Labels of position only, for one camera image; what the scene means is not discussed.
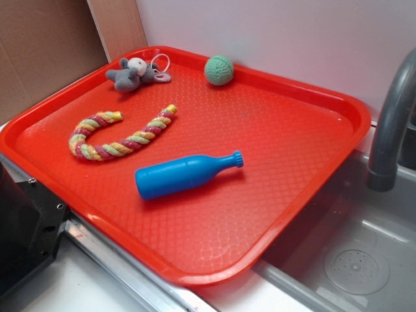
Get grey plush mouse toy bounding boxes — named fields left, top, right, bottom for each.
left=105, top=53, right=172, bottom=93

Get green rubber ball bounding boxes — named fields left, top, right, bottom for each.
left=204, top=55, right=234, bottom=86

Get blue plastic bottle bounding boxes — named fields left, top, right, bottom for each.
left=135, top=151, right=244, bottom=200

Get multicolour twisted rope toy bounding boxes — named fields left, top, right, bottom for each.
left=68, top=104, right=177, bottom=162

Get red plastic tray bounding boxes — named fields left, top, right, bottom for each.
left=1, top=47, right=371, bottom=286

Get brown cardboard panel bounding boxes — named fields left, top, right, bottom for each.
left=1, top=1, right=107, bottom=124

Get grey plastic sink basin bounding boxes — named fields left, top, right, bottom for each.
left=254, top=152, right=415, bottom=311

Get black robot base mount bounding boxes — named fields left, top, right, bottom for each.
left=1, top=166, right=69, bottom=300

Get grey sink faucet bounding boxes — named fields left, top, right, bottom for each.
left=366, top=49, right=415, bottom=192

